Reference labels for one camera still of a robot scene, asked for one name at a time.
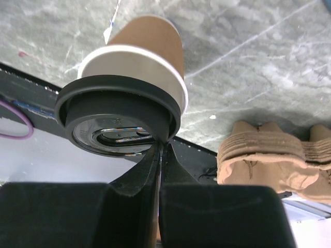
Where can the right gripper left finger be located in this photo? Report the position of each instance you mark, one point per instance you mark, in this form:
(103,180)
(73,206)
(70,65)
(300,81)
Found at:
(122,213)

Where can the black cup lid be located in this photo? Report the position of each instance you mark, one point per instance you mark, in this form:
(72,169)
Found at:
(116,116)

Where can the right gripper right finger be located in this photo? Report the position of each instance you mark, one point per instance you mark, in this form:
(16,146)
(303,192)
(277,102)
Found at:
(211,215)

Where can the brown cardboard cup carrier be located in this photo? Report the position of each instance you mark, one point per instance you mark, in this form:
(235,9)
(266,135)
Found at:
(267,156)

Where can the single brown paper cup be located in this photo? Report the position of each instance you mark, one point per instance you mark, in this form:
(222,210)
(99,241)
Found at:
(148,48)

